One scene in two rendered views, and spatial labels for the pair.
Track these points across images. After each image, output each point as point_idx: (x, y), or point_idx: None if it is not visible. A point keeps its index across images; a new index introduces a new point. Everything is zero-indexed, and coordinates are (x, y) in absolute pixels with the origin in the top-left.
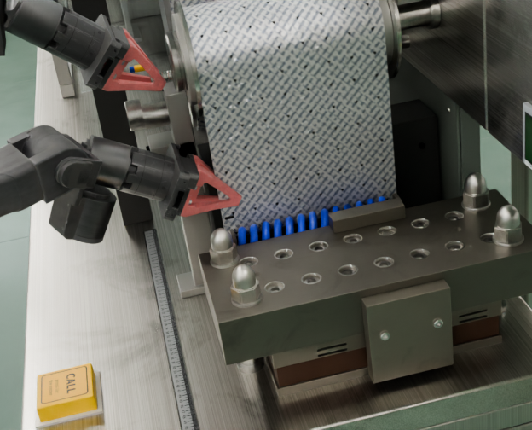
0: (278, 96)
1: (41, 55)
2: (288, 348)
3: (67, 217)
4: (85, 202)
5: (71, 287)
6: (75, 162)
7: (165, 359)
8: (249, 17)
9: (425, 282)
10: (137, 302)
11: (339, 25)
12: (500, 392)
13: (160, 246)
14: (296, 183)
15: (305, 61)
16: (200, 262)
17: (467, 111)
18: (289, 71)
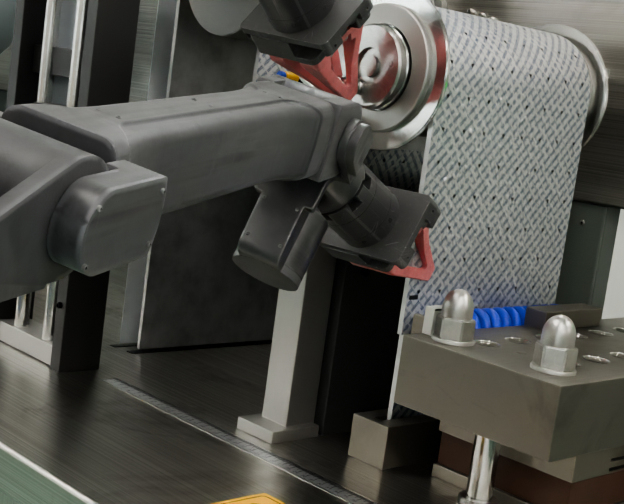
0: (497, 137)
1: None
2: (602, 446)
3: (293, 229)
4: (308, 214)
5: (62, 429)
6: (370, 126)
7: (345, 502)
8: (481, 27)
9: None
10: (205, 447)
11: (558, 68)
12: None
13: (154, 395)
14: (482, 265)
15: (527, 101)
16: (422, 340)
17: None
18: (513, 107)
